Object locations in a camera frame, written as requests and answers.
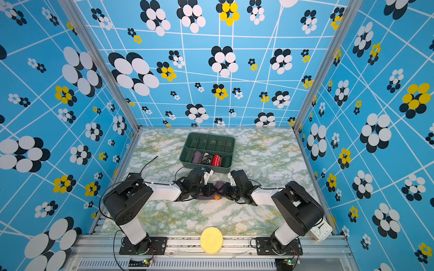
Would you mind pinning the red rolled sock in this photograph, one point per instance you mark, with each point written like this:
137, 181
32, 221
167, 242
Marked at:
216, 161

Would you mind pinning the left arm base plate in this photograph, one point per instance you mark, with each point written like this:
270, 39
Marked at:
148, 246

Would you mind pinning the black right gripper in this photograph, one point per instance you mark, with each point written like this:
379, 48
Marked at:
226, 189

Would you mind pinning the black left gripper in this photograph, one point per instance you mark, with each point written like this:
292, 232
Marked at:
209, 187

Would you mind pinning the green rolled sock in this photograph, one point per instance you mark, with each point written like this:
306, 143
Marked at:
226, 161

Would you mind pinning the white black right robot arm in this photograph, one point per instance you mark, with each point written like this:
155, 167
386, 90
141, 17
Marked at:
299, 210

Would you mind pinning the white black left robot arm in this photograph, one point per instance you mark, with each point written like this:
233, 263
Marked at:
127, 198

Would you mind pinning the green compartment tray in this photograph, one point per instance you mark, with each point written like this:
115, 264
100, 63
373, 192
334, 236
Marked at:
211, 143

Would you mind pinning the aluminium corner post left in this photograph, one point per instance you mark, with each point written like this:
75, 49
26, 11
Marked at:
89, 42

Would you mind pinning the yellow round sponge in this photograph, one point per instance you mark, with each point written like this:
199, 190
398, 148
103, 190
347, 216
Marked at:
211, 240

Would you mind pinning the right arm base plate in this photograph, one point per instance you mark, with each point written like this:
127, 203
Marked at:
267, 246

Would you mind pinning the purple rolled sock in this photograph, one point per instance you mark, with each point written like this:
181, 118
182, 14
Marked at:
197, 157

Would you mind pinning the purple teal sock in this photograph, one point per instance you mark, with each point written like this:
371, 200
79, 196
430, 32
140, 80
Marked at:
211, 191

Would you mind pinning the black white rolled sock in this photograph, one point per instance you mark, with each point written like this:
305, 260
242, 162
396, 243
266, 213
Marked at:
206, 159

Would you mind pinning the aluminium corner post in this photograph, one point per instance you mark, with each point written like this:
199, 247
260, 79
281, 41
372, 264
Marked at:
89, 42
349, 16

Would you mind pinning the white square clock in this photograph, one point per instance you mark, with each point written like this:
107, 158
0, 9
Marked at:
321, 231

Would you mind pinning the aluminium corner post right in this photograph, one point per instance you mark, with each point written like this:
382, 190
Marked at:
349, 16

